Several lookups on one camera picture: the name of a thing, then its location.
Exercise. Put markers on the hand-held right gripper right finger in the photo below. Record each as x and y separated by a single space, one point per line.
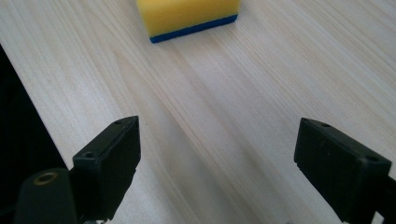
339 168

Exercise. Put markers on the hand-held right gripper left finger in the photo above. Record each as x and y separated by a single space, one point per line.
107 174

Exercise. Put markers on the yellow and blue sponge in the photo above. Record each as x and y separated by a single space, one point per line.
186 15

